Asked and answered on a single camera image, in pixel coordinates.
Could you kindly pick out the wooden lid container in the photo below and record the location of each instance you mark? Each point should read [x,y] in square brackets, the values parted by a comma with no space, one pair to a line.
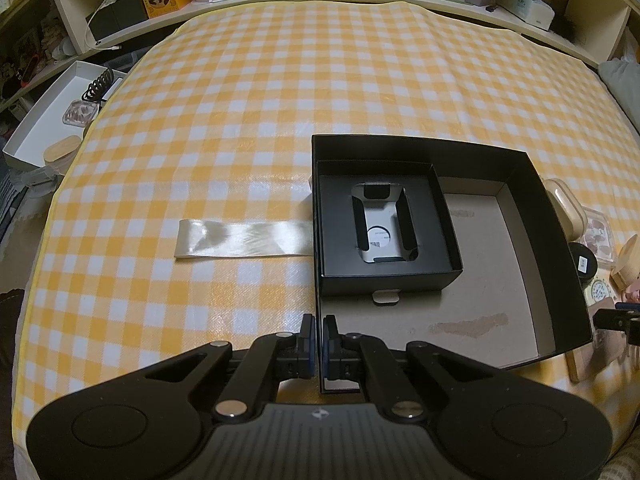
[62,151]

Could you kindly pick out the grey pillow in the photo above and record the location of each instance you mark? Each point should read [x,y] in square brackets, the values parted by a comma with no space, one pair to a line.
[622,85]

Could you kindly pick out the white shelf unit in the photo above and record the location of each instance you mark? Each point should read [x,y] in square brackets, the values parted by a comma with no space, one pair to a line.
[67,15]

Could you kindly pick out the small black box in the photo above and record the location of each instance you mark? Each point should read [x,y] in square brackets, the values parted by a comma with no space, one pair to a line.
[340,190]

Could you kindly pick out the white cardboard box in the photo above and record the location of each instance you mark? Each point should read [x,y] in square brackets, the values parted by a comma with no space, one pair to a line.
[55,105]

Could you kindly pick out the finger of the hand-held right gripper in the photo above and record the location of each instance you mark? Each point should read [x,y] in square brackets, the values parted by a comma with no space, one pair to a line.
[617,325]

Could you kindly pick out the yellow checked tablecloth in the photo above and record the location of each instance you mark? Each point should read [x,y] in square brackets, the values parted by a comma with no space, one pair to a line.
[250,110]

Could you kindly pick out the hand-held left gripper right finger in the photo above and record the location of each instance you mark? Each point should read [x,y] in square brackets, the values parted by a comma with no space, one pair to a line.
[327,355]

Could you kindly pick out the black round jar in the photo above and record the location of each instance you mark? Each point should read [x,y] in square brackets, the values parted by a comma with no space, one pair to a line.
[582,260]

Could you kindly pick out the beige rounded case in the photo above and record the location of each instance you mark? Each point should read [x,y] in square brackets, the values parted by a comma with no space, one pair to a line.
[565,210]

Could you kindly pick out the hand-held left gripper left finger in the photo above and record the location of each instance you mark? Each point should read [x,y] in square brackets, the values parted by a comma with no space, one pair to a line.
[311,355]

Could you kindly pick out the clear nail tip case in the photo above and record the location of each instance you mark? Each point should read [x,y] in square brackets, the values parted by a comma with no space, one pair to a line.
[597,232]
[79,112]

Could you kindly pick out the large black cardboard box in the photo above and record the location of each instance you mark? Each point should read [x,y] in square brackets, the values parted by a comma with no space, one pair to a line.
[500,260]

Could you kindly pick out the white tissue box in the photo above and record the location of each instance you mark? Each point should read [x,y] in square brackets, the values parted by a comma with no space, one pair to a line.
[525,7]

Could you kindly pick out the light wooden item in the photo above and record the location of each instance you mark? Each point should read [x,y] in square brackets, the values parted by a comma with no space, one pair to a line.
[627,265]

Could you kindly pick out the wooden board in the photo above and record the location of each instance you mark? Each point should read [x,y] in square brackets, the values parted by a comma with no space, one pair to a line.
[582,365]

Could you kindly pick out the black hair claw clip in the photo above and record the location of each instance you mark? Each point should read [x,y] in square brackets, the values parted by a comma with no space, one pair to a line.
[97,87]

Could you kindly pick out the patterned round dish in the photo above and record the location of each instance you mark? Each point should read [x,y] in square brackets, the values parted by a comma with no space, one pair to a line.
[600,292]

